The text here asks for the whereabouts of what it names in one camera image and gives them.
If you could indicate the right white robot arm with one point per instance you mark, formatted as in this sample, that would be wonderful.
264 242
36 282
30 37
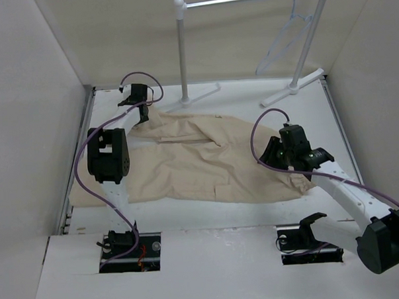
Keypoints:
375 236

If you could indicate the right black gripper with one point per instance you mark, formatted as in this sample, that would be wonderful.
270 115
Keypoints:
269 156

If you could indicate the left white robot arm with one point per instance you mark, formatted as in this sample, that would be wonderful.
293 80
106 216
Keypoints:
109 162

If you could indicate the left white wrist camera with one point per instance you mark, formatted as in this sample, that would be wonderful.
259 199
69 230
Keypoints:
125 91

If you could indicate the beige trousers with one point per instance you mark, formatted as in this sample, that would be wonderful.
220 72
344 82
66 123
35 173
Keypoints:
208 158

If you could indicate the light blue wire hanger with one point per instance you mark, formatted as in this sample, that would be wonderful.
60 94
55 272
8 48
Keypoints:
282 43

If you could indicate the white clothes rack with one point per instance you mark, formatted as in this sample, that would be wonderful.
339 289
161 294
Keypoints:
297 83

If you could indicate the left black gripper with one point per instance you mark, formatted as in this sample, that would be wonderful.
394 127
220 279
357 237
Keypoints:
144 120

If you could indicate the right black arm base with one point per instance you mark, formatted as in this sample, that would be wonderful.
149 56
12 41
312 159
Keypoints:
298 248

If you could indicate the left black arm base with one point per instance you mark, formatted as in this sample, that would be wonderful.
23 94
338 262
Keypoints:
145 257

